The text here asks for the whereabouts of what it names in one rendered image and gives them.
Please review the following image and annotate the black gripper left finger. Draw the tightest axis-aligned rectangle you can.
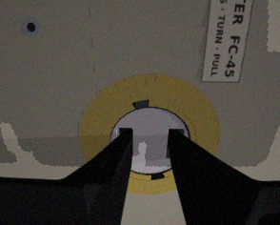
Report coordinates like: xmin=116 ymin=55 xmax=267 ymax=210
xmin=0 ymin=129 xmax=132 ymax=225

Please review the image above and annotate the grey cylinder with two slots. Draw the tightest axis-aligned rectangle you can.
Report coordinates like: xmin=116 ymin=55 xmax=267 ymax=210
xmin=110 ymin=100 xmax=189 ymax=174

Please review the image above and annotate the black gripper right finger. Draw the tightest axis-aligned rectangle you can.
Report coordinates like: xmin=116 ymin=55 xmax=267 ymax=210
xmin=169 ymin=130 xmax=280 ymax=225

